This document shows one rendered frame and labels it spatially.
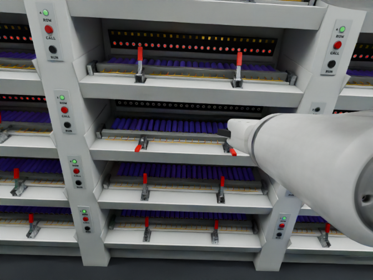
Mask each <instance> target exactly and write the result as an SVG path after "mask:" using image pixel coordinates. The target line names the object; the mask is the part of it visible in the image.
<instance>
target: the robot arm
mask: <svg viewBox="0 0 373 280"><path fill-rule="evenodd" d="M321 1H323V2H325V3H326V4H329V5H332V6H335V7H341V8H347V9H354V10H360V11H370V12H373V0H321ZM227 126H228V127H227V128H226V129H218V133H217V135H219V136H224V137H229V138H231V139H229V138H228V139H227V140H226V141H227V143H228V144H229V145H230V146H232V147H233V148H235V149H237V150H239V151H241V152H243V153H246V154H248V155H249V156H250V158H251V160H252V161H253V162H254V163H255V164H256V165H257V166H258V167H259V168H260V169H262V170H263V171H264V172H265V173H267V174H268V175H269V176H270V177H272V178H273V179H274V180H276V181H277V182H278V183H279V184H281V185H282V186H283V187H284V188H286V189H287V190H288V191H289V192H291V193H292V194H293V195H294V196H296V197H297V198H298V199H299V200H301V201H302V202H303V203H305V204H306V205H307V206H308V207H310V208H311V209H312V210H313V211H315V212H316V213H317V214H318V215H320V216H321V217H322V218H323V219H325V220H326V221H328V222H329V223H330V224H331V225H332V226H334V227H335V228H336V229H337V230H339V231H340V232H341V233H342V234H344V235H345V236H347V237H348V238H350V239H351V240H353V241H355V242H357V243H359V244H362V245H365V246H368V247H372V248H373V109H369V110H364V111H358V112H350V113H339V114H296V113H275V114H271V115H268V116H266V117H264V118H263V119H261V120H255V119H230V120H228V125H227Z"/></svg>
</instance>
